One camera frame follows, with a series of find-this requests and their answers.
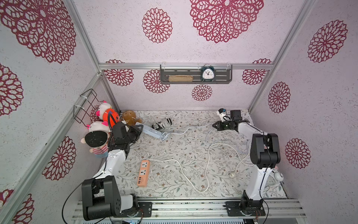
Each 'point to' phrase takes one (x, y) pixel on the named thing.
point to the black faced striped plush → (97, 137)
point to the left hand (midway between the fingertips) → (143, 126)
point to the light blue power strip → (149, 130)
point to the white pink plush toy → (102, 108)
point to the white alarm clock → (276, 176)
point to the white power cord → (207, 164)
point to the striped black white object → (162, 124)
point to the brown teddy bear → (129, 117)
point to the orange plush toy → (111, 116)
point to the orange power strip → (144, 173)
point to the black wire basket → (86, 102)
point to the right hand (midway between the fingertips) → (214, 122)
